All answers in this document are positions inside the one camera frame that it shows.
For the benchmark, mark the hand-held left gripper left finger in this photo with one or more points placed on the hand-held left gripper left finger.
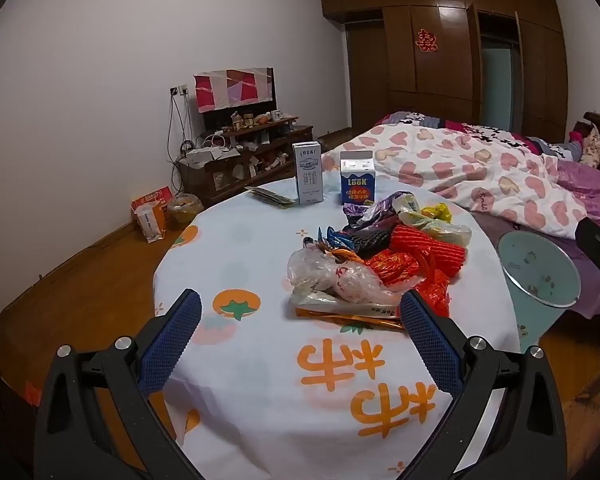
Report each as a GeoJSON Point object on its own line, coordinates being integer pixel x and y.
{"type": "Point", "coordinates": [172, 345]}

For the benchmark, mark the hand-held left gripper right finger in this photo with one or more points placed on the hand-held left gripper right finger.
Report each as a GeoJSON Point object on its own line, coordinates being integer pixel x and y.
{"type": "Point", "coordinates": [430, 345]}

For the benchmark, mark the red plastic bag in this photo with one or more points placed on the red plastic bag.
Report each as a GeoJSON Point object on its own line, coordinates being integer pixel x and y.
{"type": "Point", "coordinates": [435, 290]}

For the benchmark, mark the pale green bin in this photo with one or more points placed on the pale green bin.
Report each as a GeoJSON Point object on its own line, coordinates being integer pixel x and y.
{"type": "Point", "coordinates": [535, 265]}

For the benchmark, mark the red orange foil wrapper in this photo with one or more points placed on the red orange foil wrapper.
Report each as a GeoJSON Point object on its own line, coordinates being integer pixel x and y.
{"type": "Point", "coordinates": [390, 266]}

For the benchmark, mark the orange packet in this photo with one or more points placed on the orange packet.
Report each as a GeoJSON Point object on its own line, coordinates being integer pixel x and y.
{"type": "Point", "coordinates": [340, 315]}

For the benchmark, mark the red ridged wrapper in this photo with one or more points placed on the red ridged wrapper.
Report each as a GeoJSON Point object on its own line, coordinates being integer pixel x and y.
{"type": "Point", "coordinates": [430, 250]}

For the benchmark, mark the black ridged wrapper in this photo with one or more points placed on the black ridged wrapper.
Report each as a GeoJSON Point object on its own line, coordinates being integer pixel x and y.
{"type": "Point", "coordinates": [370, 240]}

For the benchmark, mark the clear plastic bag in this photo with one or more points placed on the clear plastic bag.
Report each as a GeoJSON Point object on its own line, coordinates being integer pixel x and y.
{"type": "Point", "coordinates": [330, 275]}

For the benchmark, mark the yellow wrapper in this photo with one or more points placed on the yellow wrapper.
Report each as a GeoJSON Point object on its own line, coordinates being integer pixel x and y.
{"type": "Point", "coordinates": [437, 211]}

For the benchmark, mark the blue and orange foil wrapper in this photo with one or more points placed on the blue and orange foil wrapper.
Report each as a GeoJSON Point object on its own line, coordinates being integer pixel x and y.
{"type": "Point", "coordinates": [335, 242]}

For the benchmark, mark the purple foil wrapper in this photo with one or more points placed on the purple foil wrapper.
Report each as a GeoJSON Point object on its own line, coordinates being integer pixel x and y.
{"type": "Point", "coordinates": [375, 212]}

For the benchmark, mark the purple quilt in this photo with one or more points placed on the purple quilt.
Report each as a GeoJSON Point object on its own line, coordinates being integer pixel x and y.
{"type": "Point", "coordinates": [590, 185]}

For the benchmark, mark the floral pillow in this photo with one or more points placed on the floral pillow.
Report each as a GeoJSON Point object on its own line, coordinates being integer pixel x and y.
{"type": "Point", "coordinates": [591, 147]}

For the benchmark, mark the white paper bag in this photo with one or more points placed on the white paper bag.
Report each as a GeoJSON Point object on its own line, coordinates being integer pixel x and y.
{"type": "Point", "coordinates": [151, 222]}

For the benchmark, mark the clear bag of food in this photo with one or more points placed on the clear bag of food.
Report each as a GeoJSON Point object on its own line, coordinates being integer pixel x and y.
{"type": "Point", "coordinates": [185, 210]}

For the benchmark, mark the fruit print tablecloth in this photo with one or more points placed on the fruit print tablecloth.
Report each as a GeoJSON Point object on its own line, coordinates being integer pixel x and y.
{"type": "Point", "coordinates": [260, 240]}

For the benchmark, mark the orange bags on floor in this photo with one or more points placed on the orange bags on floor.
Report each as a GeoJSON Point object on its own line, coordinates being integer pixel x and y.
{"type": "Point", "coordinates": [155, 195]}

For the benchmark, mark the heart print quilt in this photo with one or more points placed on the heart print quilt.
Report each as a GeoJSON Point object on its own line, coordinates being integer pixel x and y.
{"type": "Point", "coordinates": [460, 170]}

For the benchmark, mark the blue and white carton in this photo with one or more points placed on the blue and white carton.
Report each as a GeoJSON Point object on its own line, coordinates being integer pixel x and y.
{"type": "Point", "coordinates": [357, 182]}

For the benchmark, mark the flat green packet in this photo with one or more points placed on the flat green packet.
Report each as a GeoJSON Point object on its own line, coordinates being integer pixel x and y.
{"type": "Point", "coordinates": [270, 195]}

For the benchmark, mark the tall white milk carton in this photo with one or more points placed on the tall white milk carton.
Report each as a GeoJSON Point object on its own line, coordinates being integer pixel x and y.
{"type": "Point", "coordinates": [308, 175]}

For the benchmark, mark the dark wooden television stand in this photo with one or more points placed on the dark wooden television stand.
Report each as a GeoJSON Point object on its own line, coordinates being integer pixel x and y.
{"type": "Point", "coordinates": [260, 145]}

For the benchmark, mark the television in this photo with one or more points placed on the television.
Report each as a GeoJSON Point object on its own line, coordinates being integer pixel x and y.
{"type": "Point", "coordinates": [225, 117]}

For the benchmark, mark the brown wooden wardrobe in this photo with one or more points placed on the brown wooden wardrobe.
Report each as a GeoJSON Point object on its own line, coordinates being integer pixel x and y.
{"type": "Point", "coordinates": [445, 80]}

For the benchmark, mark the white mug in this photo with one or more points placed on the white mug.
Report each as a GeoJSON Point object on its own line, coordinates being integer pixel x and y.
{"type": "Point", "coordinates": [277, 115]}

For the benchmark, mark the red and white cover cloth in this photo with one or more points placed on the red and white cover cloth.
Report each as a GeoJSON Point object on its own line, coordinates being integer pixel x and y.
{"type": "Point", "coordinates": [232, 87]}

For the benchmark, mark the red paper decoration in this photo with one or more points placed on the red paper decoration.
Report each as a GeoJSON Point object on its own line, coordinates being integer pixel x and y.
{"type": "Point", "coordinates": [426, 40]}

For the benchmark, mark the wall socket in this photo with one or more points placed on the wall socket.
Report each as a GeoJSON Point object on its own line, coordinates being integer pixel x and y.
{"type": "Point", "coordinates": [179, 90]}

